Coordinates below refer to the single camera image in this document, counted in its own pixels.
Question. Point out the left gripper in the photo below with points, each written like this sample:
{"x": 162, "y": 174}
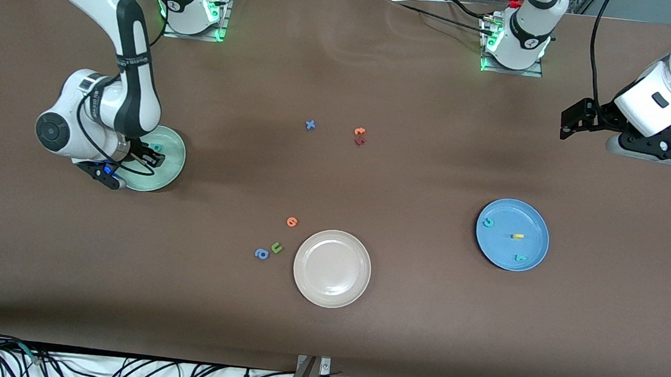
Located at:
{"x": 601, "y": 114}

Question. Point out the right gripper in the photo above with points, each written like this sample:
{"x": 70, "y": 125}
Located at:
{"x": 137, "y": 152}

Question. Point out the yellow foam letter d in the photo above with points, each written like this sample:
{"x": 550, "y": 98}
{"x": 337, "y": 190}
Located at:
{"x": 517, "y": 236}

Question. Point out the teal curved foam letter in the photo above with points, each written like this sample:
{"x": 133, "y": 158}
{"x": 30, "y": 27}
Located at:
{"x": 488, "y": 223}

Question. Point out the teal slim foam letter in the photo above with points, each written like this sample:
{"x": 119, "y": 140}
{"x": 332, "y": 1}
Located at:
{"x": 520, "y": 258}

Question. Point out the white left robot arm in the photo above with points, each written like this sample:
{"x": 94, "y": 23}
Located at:
{"x": 532, "y": 23}

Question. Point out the pale green plate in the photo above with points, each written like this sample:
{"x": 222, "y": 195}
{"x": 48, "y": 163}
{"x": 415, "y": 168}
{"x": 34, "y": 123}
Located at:
{"x": 161, "y": 180}

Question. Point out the brown table cover sheet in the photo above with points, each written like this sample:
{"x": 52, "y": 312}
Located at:
{"x": 63, "y": 250}

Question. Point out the blue foam letter a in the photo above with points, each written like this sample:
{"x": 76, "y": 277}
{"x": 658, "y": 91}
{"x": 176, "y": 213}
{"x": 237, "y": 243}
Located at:
{"x": 261, "y": 255}

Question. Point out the blue plate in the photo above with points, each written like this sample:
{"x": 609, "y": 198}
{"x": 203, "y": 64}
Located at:
{"x": 506, "y": 246}

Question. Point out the orange round foam letter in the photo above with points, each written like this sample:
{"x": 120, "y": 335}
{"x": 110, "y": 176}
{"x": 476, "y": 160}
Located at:
{"x": 291, "y": 223}

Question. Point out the green foam letter u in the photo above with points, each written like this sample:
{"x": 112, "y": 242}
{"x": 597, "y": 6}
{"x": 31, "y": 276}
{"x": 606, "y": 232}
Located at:
{"x": 276, "y": 249}

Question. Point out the orange foam letter t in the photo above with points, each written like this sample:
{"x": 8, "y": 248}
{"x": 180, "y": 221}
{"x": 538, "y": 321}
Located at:
{"x": 360, "y": 132}

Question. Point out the beige plate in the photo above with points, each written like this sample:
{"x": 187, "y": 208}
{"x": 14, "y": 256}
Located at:
{"x": 332, "y": 268}

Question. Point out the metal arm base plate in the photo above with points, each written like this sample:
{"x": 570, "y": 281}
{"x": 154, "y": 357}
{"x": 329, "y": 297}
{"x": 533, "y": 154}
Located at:
{"x": 522, "y": 72}
{"x": 203, "y": 36}

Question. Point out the small metal bracket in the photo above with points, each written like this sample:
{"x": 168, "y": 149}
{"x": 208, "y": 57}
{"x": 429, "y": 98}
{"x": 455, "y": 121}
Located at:
{"x": 325, "y": 367}

